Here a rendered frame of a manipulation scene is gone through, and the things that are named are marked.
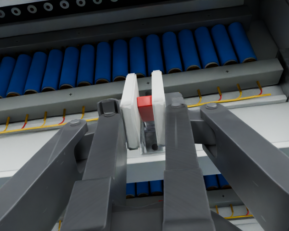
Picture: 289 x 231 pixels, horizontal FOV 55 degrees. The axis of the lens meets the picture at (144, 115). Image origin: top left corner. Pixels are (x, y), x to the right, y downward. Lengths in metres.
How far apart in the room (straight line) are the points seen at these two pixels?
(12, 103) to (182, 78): 0.18
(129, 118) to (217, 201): 0.27
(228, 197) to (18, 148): 0.28
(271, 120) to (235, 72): 0.06
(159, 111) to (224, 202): 0.27
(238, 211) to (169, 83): 0.23
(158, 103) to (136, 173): 0.14
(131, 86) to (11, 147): 0.17
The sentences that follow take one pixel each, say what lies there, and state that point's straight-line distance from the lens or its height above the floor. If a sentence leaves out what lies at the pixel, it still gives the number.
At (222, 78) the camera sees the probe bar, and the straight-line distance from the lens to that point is 0.29.
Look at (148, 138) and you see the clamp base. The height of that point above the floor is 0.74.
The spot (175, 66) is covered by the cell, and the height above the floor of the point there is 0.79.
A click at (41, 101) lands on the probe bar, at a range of 0.31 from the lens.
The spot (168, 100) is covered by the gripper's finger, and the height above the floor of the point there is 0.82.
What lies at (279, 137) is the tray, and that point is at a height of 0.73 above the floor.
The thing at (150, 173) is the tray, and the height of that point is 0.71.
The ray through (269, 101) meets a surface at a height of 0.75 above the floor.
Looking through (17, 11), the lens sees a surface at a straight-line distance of 0.40.
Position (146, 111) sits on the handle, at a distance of 0.20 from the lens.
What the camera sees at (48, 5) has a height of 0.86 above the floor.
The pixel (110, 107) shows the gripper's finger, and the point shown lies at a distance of 0.15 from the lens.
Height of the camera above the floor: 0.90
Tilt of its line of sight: 31 degrees down
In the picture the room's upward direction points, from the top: 9 degrees counter-clockwise
